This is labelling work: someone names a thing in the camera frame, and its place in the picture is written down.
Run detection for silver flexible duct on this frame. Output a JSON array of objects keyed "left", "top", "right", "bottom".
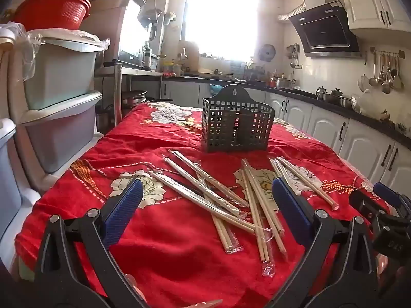
[{"left": 278, "top": 2, "right": 307, "bottom": 21}]

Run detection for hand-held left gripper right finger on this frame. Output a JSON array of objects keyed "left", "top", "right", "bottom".
[{"left": 271, "top": 176, "right": 378, "bottom": 308}]

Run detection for steel lidded pots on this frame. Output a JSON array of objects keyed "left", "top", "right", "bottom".
[{"left": 329, "top": 88, "right": 352, "bottom": 108}]

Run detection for black range hood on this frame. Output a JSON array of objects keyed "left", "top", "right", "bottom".
[{"left": 288, "top": 0, "right": 362, "bottom": 59}]

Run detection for small dark lidded pot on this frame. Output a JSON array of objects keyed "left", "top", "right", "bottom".
[{"left": 96, "top": 104, "right": 113, "bottom": 132}]

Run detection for bright window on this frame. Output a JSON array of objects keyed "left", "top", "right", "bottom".
[{"left": 181, "top": 0, "right": 260, "bottom": 61}]

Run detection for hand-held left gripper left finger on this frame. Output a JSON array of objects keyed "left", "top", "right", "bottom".
[{"left": 34, "top": 178, "right": 148, "bottom": 308}]

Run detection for group of condiment bottles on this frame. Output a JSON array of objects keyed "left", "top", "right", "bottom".
[{"left": 244, "top": 67, "right": 273, "bottom": 85}]

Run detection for row of hanging kitchen utensils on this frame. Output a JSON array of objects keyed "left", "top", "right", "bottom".
[{"left": 358, "top": 47, "right": 405, "bottom": 95}]

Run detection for stacked metal steamer pot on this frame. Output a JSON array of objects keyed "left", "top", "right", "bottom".
[{"left": 122, "top": 90, "right": 148, "bottom": 110}]

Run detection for hanging metal utensils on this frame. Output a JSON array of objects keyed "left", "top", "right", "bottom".
[{"left": 287, "top": 43, "right": 301, "bottom": 68}]

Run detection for large steel stock pot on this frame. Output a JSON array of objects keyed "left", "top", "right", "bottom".
[{"left": 273, "top": 74, "right": 296, "bottom": 90}]

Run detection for person's right hand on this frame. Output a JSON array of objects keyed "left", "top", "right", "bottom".
[{"left": 376, "top": 253, "right": 403, "bottom": 283}]

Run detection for clear plastic bin liner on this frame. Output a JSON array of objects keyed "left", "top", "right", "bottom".
[{"left": 0, "top": 22, "right": 110, "bottom": 81}]

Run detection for dark grey utensil holder basket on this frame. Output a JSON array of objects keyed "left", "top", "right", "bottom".
[{"left": 201, "top": 84, "right": 276, "bottom": 153}]

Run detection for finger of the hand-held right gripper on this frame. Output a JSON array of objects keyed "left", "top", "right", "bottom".
[
  {"left": 373, "top": 182, "right": 411, "bottom": 214},
  {"left": 349, "top": 189, "right": 389, "bottom": 228}
]

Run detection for black kitchen countertop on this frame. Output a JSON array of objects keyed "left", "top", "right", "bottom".
[{"left": 162, "top": 74, "right": 411, "bottom": 150}]

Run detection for red floral tablecloth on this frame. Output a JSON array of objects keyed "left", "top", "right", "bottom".
[{"left": 14, "top": 101, "right": 390, "bottom": 300}]

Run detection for red plastic colander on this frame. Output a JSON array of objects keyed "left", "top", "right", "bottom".
[{"left": 13, "top": 0, "right": 91, "bottom": 32}]

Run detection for silver countertop oven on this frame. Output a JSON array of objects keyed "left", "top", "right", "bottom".
[{"left": 80, "top": 0, "right": 155, "bottom": 68}]

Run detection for light green storage bin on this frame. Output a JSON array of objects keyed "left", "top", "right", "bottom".
[{"left": 13, "top": 29, "right": 106, "bottom": 110}]

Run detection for pile of chopsticks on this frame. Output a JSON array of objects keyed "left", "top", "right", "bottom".
[{"left": 149, "top": 149, "right": 340, "bottom": 278}]

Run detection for stainless steel table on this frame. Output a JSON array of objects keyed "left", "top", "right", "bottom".
[{"left": 95, "top": 62, "right": 164, "bottom": 129}]

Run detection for person's left hand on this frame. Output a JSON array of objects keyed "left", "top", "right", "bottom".
[{"left": 124, "top": 274, "right": 223, "bottom": 308}]

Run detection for clear plastic bag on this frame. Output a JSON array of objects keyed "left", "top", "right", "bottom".
[{"left": 351, "top": 90, "right": 382, "bottom": 116}]

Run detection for white upper cabinet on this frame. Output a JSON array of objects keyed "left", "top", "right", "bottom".
[{"left": 339, "top": 0, "right": 411, "bottom": 37}]

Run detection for small round fan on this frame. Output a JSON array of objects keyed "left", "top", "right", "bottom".
[{"left": 259, "top": 44, "right": 276, "bottom": 62}]

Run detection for white lower cabinets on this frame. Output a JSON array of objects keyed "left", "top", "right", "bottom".
[{"left": 161, "top": 80, "right": 411, "bottom": 193}]

